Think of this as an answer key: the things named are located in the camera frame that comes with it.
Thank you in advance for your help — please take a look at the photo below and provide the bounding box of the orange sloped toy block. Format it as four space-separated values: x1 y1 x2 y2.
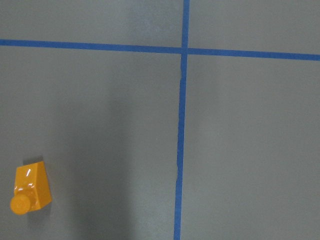
10 161 52 215

